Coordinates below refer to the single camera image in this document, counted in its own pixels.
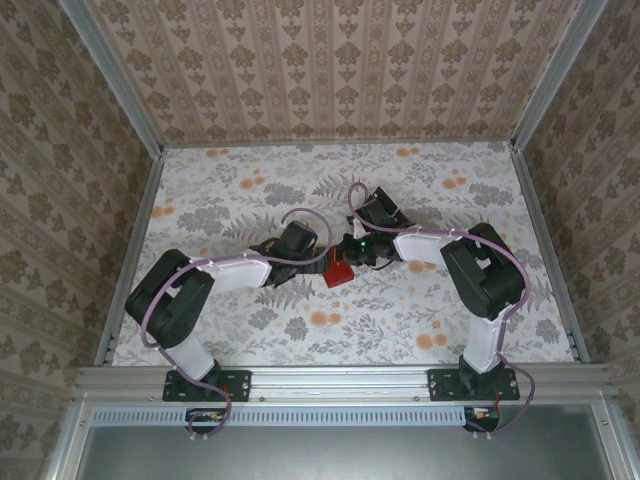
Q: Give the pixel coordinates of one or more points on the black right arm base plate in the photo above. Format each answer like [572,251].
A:
[440,385]

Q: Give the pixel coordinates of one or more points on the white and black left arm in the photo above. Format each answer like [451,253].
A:
[235,272]

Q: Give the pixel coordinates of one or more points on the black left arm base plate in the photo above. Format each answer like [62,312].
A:
[235,385]

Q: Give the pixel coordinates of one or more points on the aluminium frame post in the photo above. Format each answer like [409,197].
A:
[555,75]
[115,75]

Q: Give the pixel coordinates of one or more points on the red leather card holder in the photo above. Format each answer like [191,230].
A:
[340,275]

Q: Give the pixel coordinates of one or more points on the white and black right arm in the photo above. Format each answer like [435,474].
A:
[425,247]

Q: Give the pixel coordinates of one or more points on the floral patterned table cover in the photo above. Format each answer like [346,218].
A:
[240,200]

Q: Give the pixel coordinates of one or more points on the grey metal sheet panel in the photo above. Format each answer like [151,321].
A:
[350,455]

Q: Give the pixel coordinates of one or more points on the aluminium mounting rail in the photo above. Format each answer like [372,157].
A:
[340,382]

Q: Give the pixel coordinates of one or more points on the aluminium side rail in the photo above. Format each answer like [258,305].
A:
[550,250]
[135,240]

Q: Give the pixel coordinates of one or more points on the black card stand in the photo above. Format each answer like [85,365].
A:
[395,202]

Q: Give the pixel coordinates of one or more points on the small controller board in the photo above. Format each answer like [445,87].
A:
[207,417]
[482,417]

